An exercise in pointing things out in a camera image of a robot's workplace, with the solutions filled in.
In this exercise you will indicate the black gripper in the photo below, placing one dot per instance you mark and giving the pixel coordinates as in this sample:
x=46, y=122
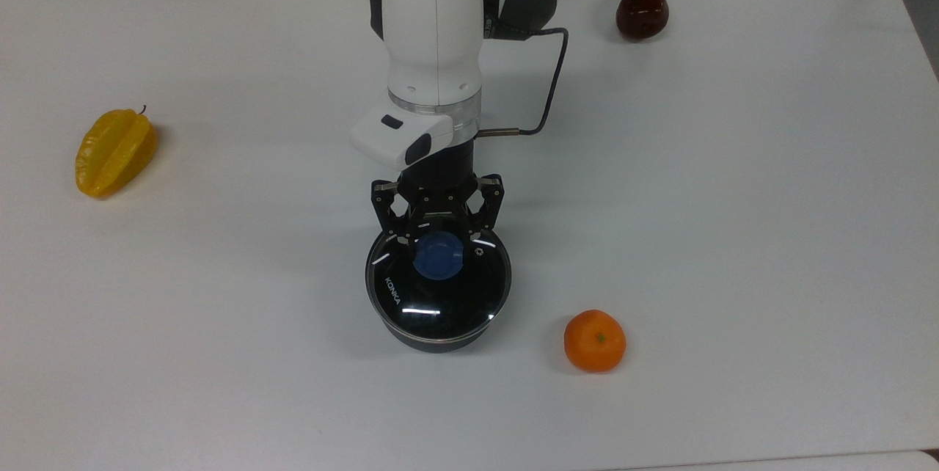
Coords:
x=444, y=196

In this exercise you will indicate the red apple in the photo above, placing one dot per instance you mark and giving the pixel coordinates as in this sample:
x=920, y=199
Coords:
x=642, y=10

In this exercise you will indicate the white box on wrist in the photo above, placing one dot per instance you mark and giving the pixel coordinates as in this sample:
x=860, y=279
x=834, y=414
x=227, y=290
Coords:
x=400, y=135

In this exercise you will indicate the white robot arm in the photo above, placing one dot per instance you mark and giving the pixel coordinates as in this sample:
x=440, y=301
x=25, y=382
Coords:
x=433, y=31

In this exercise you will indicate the glass lid with blue knob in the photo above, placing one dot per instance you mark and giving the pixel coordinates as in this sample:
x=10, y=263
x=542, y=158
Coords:
x=440, y=295

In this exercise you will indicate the yellow starfruit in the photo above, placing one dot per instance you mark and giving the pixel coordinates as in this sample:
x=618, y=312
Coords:
x=114, y=153

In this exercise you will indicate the orange fruit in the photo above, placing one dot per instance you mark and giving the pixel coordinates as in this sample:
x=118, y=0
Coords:
x=595, y=341

